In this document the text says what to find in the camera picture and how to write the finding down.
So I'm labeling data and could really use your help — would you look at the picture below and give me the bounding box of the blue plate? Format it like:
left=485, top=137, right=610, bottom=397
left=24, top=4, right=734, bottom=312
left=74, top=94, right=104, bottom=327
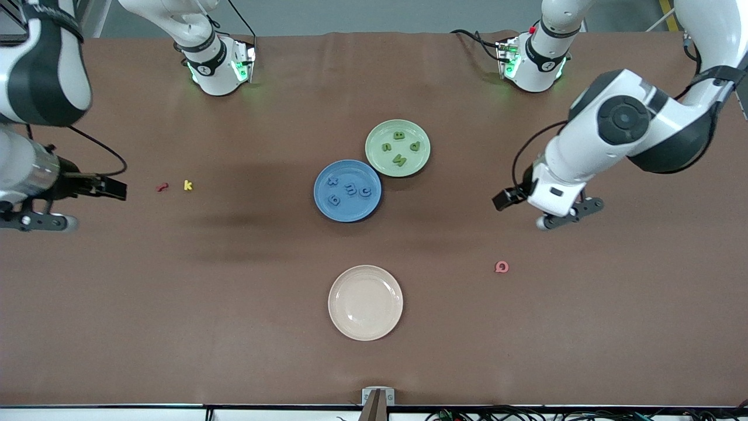
left=313, top=160, right=383, bottom=223

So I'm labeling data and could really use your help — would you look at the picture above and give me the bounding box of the green plate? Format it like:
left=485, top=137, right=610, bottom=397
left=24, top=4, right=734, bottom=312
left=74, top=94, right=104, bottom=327
left=365, top=119, right=431, bottom=178

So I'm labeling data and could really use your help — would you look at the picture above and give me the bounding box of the black base cable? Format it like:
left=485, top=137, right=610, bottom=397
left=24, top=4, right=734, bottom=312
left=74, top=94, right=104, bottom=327
left=451, top=28, right=506, bottom=62
left=224, top=0, right=258, bottom=43

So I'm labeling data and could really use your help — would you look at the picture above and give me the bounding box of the cream plate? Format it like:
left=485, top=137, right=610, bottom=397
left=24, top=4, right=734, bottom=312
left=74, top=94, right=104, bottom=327
left=328, top=265, right=404, bottom=341

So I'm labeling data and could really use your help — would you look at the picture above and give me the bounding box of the brown table cover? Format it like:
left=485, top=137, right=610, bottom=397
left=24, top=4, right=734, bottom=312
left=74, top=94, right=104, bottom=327
left=0, top=30, right=748, bottom=407

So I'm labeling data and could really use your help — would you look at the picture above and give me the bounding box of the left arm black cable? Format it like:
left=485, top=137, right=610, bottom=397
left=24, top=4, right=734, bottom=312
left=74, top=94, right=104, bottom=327
left=511, top=32, right=737, bottom=191

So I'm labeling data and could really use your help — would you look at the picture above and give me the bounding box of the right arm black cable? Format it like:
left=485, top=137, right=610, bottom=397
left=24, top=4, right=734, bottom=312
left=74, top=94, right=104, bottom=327
left=23, top=120, right=128, bottom=178

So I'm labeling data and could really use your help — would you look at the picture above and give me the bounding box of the grey metal mount bracket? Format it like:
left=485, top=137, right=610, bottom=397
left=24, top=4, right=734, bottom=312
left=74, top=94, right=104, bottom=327
left=358, top=387, right=396, bottom=421

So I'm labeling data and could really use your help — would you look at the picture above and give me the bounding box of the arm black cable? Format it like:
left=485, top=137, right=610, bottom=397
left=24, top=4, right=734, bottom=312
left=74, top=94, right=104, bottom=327
left=23, top=120, right=128, bottom=178
left=511, top=32, right=737, bottom=191

